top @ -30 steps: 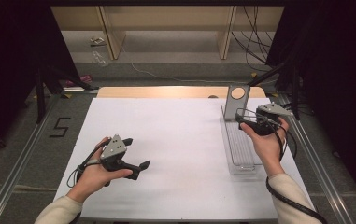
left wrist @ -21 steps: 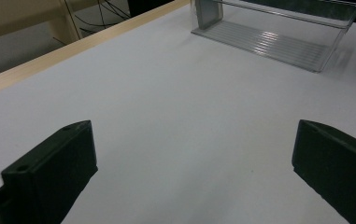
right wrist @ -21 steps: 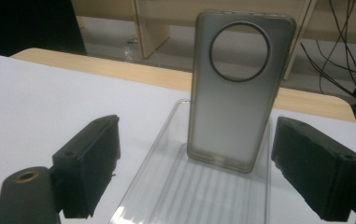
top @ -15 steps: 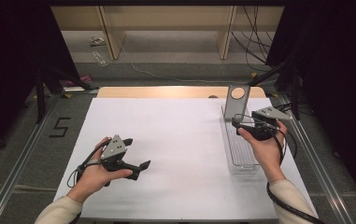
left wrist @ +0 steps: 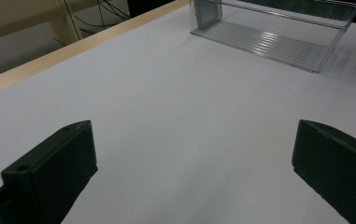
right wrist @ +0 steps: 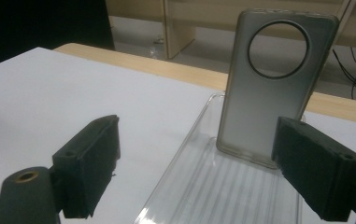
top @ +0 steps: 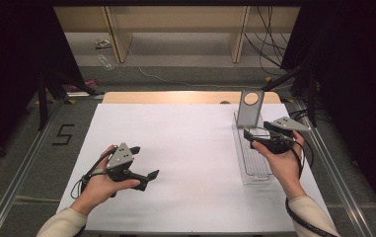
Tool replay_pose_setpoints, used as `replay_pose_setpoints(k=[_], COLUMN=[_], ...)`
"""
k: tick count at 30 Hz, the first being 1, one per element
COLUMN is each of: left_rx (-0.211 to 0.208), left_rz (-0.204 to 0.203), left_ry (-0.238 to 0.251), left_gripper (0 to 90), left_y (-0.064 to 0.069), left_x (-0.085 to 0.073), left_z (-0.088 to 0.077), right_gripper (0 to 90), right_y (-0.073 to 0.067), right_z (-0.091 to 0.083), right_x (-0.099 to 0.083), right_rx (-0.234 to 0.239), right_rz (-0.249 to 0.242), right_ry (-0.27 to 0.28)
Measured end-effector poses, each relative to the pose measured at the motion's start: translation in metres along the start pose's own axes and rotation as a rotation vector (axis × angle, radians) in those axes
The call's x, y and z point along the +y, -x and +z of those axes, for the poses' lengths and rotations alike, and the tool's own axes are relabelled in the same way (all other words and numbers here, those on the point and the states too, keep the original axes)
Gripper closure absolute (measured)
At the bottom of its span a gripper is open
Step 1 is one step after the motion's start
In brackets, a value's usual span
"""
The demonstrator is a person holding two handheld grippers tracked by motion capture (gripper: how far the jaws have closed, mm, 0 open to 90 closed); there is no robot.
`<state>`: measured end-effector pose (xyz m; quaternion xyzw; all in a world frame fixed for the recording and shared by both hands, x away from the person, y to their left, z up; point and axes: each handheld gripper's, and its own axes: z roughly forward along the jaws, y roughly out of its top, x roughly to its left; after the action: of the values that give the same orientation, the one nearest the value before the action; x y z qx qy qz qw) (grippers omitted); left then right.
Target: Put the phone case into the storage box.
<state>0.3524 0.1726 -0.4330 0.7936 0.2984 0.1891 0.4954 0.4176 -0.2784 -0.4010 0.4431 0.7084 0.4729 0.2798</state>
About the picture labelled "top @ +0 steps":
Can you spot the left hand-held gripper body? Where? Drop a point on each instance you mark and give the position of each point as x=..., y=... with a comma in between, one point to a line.
x=120, y=158

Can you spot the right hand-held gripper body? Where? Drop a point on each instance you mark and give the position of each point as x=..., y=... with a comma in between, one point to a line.
x=284, y=126

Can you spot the clear plastic box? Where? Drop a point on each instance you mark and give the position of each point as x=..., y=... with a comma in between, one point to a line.
x=254, y=158

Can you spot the grey phone case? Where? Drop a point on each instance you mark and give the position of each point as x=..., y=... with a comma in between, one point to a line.
x=249, y=108

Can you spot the person's left hand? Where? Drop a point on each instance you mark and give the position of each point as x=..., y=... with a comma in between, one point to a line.
x=100, y=189

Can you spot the person's right hand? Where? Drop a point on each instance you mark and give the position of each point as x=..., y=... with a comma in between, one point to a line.
x=284, y=168

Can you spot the white table board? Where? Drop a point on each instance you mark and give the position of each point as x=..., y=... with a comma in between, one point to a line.
x=182, y=171

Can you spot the black metal stand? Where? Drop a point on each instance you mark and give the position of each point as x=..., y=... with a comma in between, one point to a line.
x=44, y=105
x=312, y=98

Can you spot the light wooden table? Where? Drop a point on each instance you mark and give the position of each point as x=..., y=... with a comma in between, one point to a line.
x=175, y=97

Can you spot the pink floor item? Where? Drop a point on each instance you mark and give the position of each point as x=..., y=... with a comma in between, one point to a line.
x=85, y=85

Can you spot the black curtain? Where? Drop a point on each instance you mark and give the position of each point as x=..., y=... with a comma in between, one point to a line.
x=356, y=82
x=11, y=65

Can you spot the clear plastic packaging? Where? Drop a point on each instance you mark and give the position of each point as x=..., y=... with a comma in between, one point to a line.
x=105, y=62

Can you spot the small grey floor item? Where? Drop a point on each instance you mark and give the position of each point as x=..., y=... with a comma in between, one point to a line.
x=102, y=42

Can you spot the light wooden shelf unit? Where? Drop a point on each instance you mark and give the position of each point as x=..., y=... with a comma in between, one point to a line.
x=175, y=19

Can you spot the aluminium floor rail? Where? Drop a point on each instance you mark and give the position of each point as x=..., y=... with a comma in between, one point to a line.
x=21, y=171
x=333, y=171

